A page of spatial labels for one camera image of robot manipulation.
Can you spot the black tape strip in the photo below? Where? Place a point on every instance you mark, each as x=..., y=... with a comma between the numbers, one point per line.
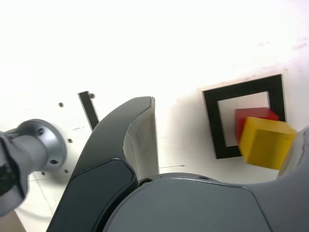
x=88, y=106

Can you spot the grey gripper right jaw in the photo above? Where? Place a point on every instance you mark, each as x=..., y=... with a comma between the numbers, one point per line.
x=198, y=207

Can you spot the yellow cube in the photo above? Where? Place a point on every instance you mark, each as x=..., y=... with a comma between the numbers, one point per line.
x=265, y=145

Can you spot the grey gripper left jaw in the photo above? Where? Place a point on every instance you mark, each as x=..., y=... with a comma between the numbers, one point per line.
x=101, y=154

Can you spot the black tape square outline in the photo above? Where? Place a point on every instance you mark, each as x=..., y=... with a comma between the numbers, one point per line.
x=210, y=108

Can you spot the red cube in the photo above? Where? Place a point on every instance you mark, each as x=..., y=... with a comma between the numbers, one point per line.
x=241, y=120

